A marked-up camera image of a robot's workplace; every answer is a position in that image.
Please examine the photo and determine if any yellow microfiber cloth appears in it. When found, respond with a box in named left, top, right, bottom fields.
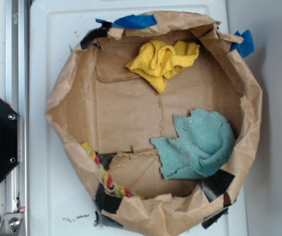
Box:
left=126, top=39, right=200, bottom=94

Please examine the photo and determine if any white plastic tray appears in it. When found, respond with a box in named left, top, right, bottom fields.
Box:
left=28, top=0, right=249, bottom=236

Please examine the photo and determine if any blue tape piece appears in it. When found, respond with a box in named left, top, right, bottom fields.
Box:
left=95, top=14, right=157, bottom=29
left=230, top=29, right=255, bottom=58

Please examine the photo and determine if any teal microfiber cloth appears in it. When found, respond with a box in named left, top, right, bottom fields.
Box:
left=150, top=109, right=235, bottom=180

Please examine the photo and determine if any blue tape top piece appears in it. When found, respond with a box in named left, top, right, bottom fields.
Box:
left=95, top=14, right=157, bottom=29

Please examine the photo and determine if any aluminium extrusion rail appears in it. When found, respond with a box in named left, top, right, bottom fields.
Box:
left=5, top=0, right=31, bottom=236

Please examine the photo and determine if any multicolour braided rope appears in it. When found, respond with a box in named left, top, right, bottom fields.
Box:
left=81, top=142, right=146, bottom=200

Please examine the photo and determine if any blue tape right piece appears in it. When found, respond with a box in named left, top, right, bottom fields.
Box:
left=230, top=29, right=255, bottom=58

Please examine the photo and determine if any metal corner bracket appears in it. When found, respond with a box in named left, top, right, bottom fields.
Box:
left=0, top=212, right=24, bottom=236

